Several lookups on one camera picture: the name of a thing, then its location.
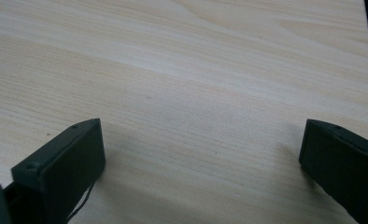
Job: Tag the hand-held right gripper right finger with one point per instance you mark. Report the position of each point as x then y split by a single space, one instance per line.
341 161

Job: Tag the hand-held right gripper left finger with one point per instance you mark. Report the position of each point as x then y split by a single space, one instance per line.
63 168

